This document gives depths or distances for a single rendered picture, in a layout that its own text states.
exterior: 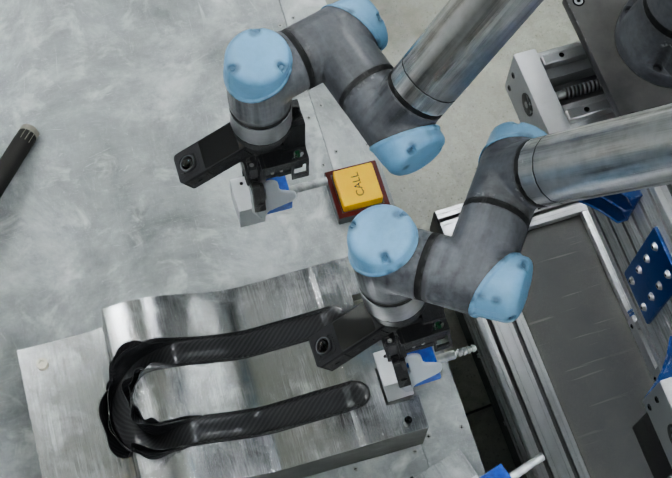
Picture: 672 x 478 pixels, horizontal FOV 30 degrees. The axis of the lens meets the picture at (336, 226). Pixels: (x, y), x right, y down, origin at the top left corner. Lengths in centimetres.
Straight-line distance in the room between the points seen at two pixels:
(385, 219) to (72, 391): 59
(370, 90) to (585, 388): 117
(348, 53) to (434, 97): 12
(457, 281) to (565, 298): 119
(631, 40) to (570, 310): 87
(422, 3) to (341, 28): 158
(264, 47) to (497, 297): 38
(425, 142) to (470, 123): 149
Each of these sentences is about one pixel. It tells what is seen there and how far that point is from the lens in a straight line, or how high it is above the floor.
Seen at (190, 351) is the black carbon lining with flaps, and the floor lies 91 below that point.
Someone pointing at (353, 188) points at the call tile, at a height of 84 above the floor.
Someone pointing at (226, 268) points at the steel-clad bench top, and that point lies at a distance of 182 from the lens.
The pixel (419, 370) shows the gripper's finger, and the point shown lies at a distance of 157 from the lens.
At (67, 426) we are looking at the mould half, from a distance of 171.
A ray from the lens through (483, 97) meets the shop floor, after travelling 289.
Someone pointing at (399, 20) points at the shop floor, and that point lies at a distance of 297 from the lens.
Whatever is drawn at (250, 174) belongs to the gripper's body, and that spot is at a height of 108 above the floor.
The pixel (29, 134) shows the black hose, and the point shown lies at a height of 83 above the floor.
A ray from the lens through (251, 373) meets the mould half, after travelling 168.
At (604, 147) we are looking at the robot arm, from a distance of 125.
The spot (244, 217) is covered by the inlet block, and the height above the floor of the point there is 93.
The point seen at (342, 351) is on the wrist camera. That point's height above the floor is 108.
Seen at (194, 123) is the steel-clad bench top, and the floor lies 80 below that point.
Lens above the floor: 249
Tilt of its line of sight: 66 degrees down
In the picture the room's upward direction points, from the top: 4 degrees clockwise
